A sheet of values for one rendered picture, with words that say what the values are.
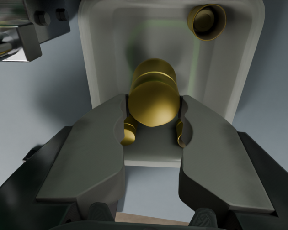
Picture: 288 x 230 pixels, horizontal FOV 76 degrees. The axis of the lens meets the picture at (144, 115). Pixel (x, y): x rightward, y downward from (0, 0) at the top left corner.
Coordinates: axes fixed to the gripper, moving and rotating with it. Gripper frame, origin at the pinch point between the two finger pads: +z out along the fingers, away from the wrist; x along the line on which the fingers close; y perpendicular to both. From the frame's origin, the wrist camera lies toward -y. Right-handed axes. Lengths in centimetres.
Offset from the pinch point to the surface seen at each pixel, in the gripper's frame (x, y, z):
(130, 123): -3.4, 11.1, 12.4
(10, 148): -30.7, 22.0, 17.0
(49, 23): -8.8, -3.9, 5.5
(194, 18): 4.5, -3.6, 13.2
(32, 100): -21.7, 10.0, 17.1
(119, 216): -31, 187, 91
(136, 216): -13, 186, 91
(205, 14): 5.7, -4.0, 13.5
